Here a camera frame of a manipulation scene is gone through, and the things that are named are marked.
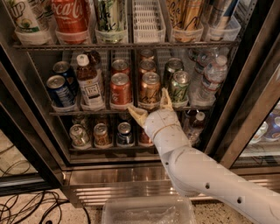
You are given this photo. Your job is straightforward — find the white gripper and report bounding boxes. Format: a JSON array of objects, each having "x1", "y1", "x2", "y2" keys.
[{"x1": 128, "y1": 87, "x2": 180, "y2": 137}]

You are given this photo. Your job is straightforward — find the orange LaCroix can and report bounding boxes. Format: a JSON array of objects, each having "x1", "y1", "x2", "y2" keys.
[{"x1": 139, "y1": 72, "x2": 161, "y2": 109}]

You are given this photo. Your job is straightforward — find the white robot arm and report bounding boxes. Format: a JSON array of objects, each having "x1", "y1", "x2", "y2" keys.
[{"x1": 129, "y1": 89, "x2": 280, "y2": 224}]

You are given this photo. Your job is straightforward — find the bottom shelf red can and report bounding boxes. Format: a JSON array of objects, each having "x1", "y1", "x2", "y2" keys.
[{"x1": 138, "y1": 129, "x2": 153, "y2": 147}]

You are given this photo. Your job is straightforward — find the front red Coke can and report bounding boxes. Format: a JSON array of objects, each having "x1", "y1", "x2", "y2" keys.
[{"x1": 110, "y1": 73, "x2": 132, "y2": 109}]

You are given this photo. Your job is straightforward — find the red coke can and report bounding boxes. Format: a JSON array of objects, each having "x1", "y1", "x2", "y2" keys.
[
  {"x1": 111, "y1": 59, "x2": 130, "y2": 75},
  {"x1": 110, "y1": 73, "x2": 132, "y2": 109}
]

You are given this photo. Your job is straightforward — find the front green LaCroix can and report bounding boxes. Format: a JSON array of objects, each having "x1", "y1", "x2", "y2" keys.
[{"x1": 168, "y1": 71, "x2": 191, "y2": 108}]

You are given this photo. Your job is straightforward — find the green lacroix can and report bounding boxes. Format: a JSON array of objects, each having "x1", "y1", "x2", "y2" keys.
[
  {"x1": 168, "y1": 71, "x2": 191, "y2": 108},
  {"x1": 163, "y1": 58, "x2": 184, "y2": 88}
]

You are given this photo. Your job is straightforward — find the bottom shelf blue can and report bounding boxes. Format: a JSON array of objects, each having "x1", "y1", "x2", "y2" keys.
[{"x1": 116, "y1": 122, "x2": 134, "y2": 147}]

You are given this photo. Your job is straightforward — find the rear green LaCroix can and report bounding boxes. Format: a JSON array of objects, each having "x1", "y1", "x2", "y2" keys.
[{"x1": 163, "y1": 58, "x2": 184, "y2": 88}]

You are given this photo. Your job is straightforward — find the rear red Coke can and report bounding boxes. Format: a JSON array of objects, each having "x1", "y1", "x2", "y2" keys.
[{"x1": 111, "y1": 59, "x2": 130, "y2": 75}]

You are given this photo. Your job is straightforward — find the bottom shelf orange can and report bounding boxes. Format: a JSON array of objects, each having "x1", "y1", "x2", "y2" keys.
[{"x1": 94, "y1": 123, "x2": 111, "y2": 149}]

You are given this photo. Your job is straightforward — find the bottom shelf green-white can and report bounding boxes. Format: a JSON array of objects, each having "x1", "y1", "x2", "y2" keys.
[{"x1": 69, "y1": 124, "x2": 91, "y2": 150}]

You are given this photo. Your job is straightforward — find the empty white bin top shelf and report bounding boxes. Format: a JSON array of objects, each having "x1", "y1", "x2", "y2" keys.
[{"x1": 132, "y1": 0, "x2": 166, "y2": 43}]

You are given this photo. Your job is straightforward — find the top shelf green can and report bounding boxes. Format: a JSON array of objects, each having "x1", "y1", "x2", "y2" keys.
[{"x1": 96, "y1": 0, "x2": 127, "y2": 43}]

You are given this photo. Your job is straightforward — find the front blue Pepsi can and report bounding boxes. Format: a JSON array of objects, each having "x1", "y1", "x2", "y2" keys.
[{"x1": 46, "y1": 75, "x2": 75, "y2": 108}]

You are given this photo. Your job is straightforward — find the blue pepsi can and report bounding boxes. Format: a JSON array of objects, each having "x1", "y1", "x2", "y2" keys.
[
  {"x1": 52, "y1": 61, "x2": 79, "y2": 96},
  {"x1": 46, "y1": 75, "x2": 75, "y2": 108}
]

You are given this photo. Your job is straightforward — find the right fridge glass door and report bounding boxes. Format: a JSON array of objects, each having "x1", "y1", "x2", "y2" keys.
[{"x1": 200, "y1": 0, "x2": 280, "y2": 173}]

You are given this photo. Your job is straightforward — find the fridge glass door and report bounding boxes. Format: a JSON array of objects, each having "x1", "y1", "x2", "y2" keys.
[
  {"x1": 200, "y1": 0, "x2": 280, "y2": 173},
  {"x1": 0, "y1": 46, "x2": 63, "y2": 196}
]

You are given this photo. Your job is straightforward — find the top shelf orange can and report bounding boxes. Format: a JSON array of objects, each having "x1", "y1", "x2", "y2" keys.
[{"x1": 166, "y1": 0, "x2": 204, "y2": 42}]

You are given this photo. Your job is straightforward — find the stainless fridge base grille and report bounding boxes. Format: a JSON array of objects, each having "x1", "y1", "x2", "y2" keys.
[{"x1": 62, "y1": 163, "x2": 280, "y2": 207}]

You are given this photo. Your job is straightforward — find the rear blue Pepsi can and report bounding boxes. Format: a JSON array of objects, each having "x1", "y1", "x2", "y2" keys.
[{"x1": 52, "y1": 61, "x2": 79, "y2": 96}]

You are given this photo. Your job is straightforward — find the top shelf striped can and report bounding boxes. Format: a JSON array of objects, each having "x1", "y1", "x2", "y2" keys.
[{"x1": 205, "y1": 0, "x2": 239, "y2": 41}]

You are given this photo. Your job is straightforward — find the top shelf Coca-Cola can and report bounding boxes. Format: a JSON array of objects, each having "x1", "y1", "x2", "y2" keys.
[{"x1": 52, "y1": 0, "x2": 90, "y2": 45}]

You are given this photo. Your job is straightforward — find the Pepsi can behind right door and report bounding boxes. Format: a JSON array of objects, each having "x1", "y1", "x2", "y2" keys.
[{"x1": 264, "y1": 113, "x2": 280, "y2": 142}]

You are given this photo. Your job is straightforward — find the left fridge glass door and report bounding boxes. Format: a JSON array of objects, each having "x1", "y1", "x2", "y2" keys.
[{"x1": 0, "y1": 46, "x2": 63, "y2": 196}]

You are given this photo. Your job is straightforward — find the top shelf 7UP can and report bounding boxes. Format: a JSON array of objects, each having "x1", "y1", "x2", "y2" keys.
[{"x1": 5, "y1": 0, "x2": 52, "y2": 46}]

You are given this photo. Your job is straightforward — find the front water bottle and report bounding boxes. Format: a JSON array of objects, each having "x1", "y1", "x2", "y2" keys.
[{"x1": 192, "y1": 55, "x2": 228, "y2": 106}]

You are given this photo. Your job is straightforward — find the water bottle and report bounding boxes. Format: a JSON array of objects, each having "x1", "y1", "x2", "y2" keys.
[
  {"x1": 192, "y1": 55, "x2": 228, "y2": 106},
  {"x1": 188, "y1": 47, "x2": 219, "y2": 87}
]

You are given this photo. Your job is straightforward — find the front iced tea bottle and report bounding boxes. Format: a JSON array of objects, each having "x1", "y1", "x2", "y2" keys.
[{"x1": 76, "y1": 54, "x2": 105, "y2": 110}]

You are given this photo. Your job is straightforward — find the iced tea bottle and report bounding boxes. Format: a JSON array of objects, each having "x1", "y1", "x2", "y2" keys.
[
  {"x1": 76, "y1": 54, "x2": 105, "y2": 110},
  {"x1": 85, "y1": 50, "x2": 104, "y2": 84}
]

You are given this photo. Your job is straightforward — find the rear water bottle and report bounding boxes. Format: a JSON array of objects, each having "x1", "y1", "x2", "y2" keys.
[{"x1": 188, "y1": 47, "x2": 219, "y2": 87}]

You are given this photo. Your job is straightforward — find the rear iced tea bottle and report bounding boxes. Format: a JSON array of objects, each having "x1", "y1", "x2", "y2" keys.
[{"x1": 85, "y1": 50, "x2": 104, "y2": 84}]

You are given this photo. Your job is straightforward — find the clear plastic tub on floor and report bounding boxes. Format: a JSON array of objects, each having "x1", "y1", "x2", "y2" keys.
[{"x1": 101, "y1": 195, "x2": 197, "y2": 224}]

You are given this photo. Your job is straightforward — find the middle wire shelf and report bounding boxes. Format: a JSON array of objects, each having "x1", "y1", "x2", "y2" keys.
[{"x1": 49, "y1": 106, "x2": 212, "y2": 116}]

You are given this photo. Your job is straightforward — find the wire shelf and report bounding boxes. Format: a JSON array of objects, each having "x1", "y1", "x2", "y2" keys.
[
  {"x1": 13, "y1": 40, "x2": 240, "y2": 51},
  {"x1": 49, "y1": 106, "x2": 212, "y2": 116}
]

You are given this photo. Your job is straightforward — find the top wire shelf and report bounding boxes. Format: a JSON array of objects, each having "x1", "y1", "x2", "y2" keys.
[{"x1": 13, "y1": 40, "x2": 240, "y2": 51}]

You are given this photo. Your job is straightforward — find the black cables on floor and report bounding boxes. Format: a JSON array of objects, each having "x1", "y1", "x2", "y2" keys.
[{"x1": 0, "y1": 143, "x2": 91, "y2": 224}]

